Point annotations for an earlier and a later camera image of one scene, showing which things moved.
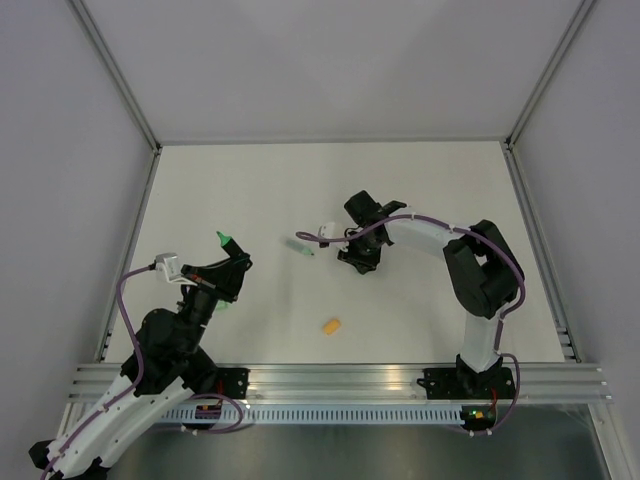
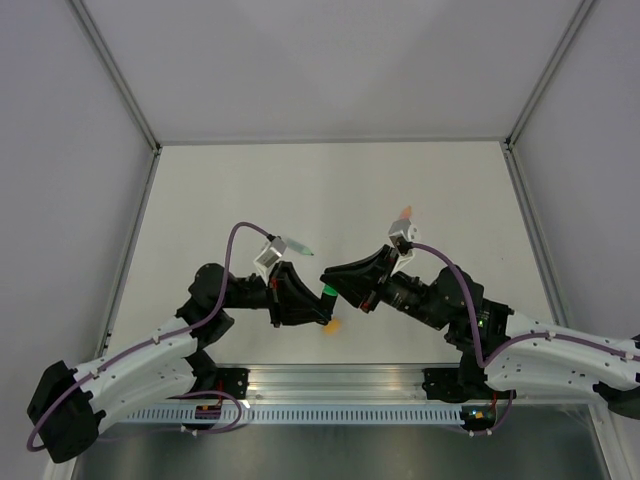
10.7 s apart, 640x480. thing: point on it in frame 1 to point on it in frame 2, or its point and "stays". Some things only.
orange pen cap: (331, 326) stays
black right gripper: (363, 264) to (357, 280)
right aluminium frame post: (550, 69) stays
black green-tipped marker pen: (234, 250) to (328, 300)
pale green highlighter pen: (298, 247) stays
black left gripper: (226, 276) to (291, 301)
